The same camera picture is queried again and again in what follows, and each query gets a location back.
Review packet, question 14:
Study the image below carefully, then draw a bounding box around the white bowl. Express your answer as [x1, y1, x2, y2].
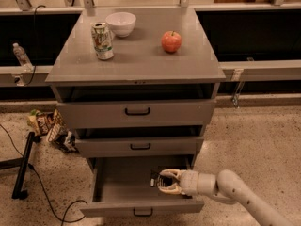
[105, 12, 136, 38]

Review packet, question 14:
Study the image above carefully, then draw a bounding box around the grey drawer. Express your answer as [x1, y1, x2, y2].
[57, 100, 215, 129]
[81, 155, 204, 218]
[75, 137, 203, 158]

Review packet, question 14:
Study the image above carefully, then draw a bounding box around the checkered snack bag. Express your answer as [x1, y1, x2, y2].
[46, 124, 67, 142]

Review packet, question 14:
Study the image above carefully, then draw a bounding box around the black rxbar chocolate bar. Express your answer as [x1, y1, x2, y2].
[150, 171, 180, 188]

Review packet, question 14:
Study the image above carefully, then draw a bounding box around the grey drawer cabinet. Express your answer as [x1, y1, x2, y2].
[45, 7, 227, 218]

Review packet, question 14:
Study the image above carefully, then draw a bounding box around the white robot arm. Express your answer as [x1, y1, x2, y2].
[157, 169, 294, 226]

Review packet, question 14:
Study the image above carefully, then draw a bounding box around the brown chip bag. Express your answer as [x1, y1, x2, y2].
[27, 109, 61, 136]

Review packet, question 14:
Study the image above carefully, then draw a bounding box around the top grey drawer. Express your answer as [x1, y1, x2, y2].
[57, 100, 215, 129]

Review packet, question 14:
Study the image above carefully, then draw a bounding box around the green white soda can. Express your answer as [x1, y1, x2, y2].
[91, 22, 114, 60]

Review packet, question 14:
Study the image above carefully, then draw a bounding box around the dark snack package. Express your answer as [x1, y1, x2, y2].
[57, 131, 77, 153]

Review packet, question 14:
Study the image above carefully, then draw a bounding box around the middle grey drawer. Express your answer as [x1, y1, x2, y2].
[75, 137, 203, 158]

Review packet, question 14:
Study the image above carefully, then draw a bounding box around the black wall cable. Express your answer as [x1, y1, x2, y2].
[25, 5, 47, 87]

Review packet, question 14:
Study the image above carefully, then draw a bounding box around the red apple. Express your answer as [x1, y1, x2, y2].
[161, 31, 182, 53]

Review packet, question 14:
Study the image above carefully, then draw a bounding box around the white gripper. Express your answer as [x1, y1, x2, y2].
[158, 169, 198, 196]

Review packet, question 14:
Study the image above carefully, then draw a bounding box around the black metal stand leg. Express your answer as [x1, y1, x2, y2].
[0, 132, 36, 200]

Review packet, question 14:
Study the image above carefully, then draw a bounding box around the bottom grey drawer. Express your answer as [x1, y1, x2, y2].
[81, 155, 204, 218]

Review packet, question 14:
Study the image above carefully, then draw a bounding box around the clear plastic water bottle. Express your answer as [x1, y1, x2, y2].
[13, 43, 34, 73]

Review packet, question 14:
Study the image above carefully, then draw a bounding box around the black floor cable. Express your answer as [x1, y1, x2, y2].
[0, 123, 88, 226]

